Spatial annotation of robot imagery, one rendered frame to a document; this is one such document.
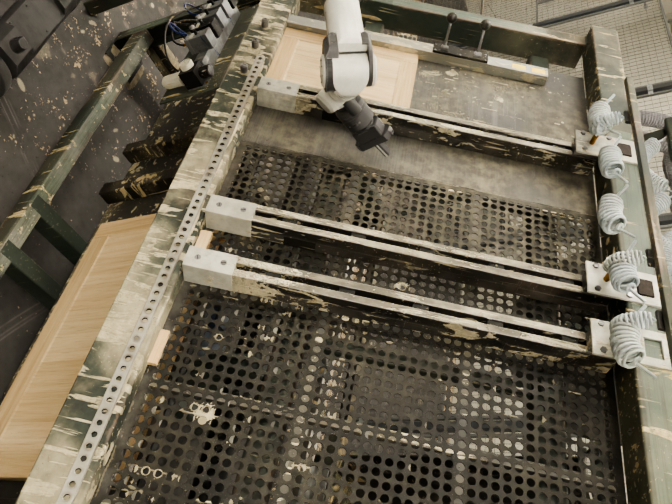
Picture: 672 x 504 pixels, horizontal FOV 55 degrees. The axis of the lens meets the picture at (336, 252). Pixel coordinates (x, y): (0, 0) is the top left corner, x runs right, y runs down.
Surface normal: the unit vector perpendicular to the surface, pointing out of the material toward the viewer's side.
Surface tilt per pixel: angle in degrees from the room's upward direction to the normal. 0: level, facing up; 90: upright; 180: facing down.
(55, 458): 60
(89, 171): 0
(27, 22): 0
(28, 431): 90
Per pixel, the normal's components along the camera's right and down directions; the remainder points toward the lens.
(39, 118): 0.90, -0.12
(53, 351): -0.39, -0.64
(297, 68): 0.11, -0.61
